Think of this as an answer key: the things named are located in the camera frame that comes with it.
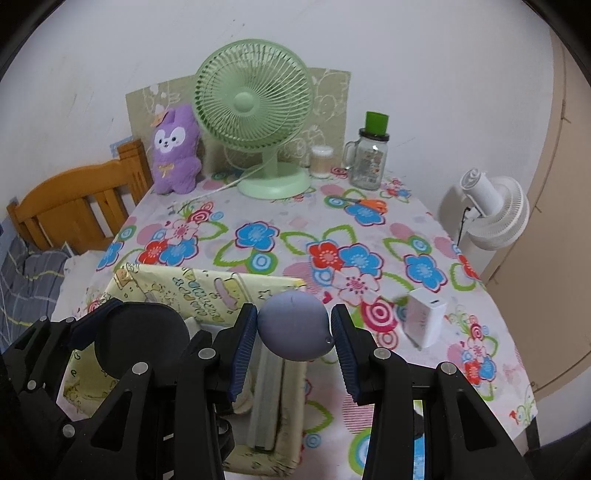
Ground greyish purple ball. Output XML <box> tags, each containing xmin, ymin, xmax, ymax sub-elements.
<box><xmin>257</xmin><ymin>288</ymin><xmax>334</xmax><ymax>363</ymax></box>

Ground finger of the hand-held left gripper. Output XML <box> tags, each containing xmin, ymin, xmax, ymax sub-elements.
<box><xmin>0</xmin><ymin>377</ymin><xmax>95</xmax><ymax>480</ymax></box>
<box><xmin>8</xmin><ymin>298</ymin><xmax>124</xmax><ymax>385</ymax></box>

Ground green plastic cup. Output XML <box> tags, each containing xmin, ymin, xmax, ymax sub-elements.
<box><xmin>365</xmin><ymin>111</ymin><xmax>390</xmax><ymax>136</ymax></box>

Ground cotton swab jar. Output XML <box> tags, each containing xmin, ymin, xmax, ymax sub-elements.
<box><xmin>309</xmin><ymin>145</ymin><xmax>334</xmax><ymax>178</ymax></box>

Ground beige wooden door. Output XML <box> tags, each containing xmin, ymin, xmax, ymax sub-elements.
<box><xmin>480</xmin><ymin>41</ymin><xmax>591</xmax><ymax>402</ymax></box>

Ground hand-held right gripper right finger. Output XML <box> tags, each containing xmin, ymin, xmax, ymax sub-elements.
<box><xmin>330</xmin><ymin>304</ymin><xmax>536</xmax><ymax>480</ymax></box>

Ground black round object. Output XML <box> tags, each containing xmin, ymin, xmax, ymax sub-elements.
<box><xmin>95</xmin><ymin>302</ymin><xmax>191</xmax><ymax>376</ymax></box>

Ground blue plaid blanket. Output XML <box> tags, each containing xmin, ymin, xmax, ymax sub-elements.
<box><xmin>0</xmin><ymin>219</ymin><xmax>70</xmax><ymax>333</ymax></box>

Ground white fan cable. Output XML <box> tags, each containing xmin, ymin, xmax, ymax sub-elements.
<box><xmin>185</xmin><ymin>168</ymin><xmax>259</xmax><ymax>204</ymax></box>

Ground white remote control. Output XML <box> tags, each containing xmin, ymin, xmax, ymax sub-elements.
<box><xmin>277</xmin><ymin>360</ymin><xmax>306</xmax><ymax>444</ymax></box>
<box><xmin>248</xmin><ymin>344</ymin><xmax>283</xmax><ymax>450</ymax></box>

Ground orange handled scissors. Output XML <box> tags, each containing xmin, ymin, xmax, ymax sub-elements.
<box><xmin>344</xmin><ymin>196</ymin><xmax>387</xmax><ymax>210</ymax></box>

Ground white pillow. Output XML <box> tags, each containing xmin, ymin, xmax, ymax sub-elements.
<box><xmin>51</xmin><ymin>249</ymin><xmax>114</xmax><ymax>319</ymax></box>

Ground floral tablecloth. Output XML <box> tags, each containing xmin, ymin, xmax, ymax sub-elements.
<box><xmin>51</xmin><ymin>171</ymin><xmax>541</xmax><ymax>480</ymax></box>

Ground white power adapter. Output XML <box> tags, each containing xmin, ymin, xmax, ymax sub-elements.
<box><xmin>404</xmin><ymin>288</ymin><xmax>448</xmax><ymax>352</ymax></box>

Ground yellow printed storage box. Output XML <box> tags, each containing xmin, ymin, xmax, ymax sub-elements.
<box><xmin>62</xmin><ymin>262</ymin><xmax>309</xmax><ymax>476</ymax></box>

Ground glass mason jar mug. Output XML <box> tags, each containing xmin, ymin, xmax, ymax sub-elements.
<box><xmin>342</xmin><ymin>129</ymin><xmax>392</xmax><ymax>189</ymax></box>

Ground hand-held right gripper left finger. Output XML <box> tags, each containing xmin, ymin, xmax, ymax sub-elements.
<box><xmin>58</xmin><ymin>302</ymin><xmax>258</xmax><ymax>480</ymax></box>

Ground purple plush toy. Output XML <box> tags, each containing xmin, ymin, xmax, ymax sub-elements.
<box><xmin>150</xmin><ymin>104</ymin><xmax>204</xmax><ymax>195</ymax></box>

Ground green desk fan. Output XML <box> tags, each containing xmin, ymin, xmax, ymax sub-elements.
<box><xmin>193</xmin><ymin>39</ymin><xmax>315</xmax><ymax>200</ymax></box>

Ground wooden bed headboard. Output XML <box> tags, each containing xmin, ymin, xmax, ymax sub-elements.
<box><xmin>7</xmin><ymin>138</ymin><xmax>155</xmax><ymax>254</ymax></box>

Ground white clip fan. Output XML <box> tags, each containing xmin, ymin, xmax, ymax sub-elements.
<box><xmin>438</xmin><ymin>168</ymin><xmax>529</xmax><ymax>250</ymax></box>

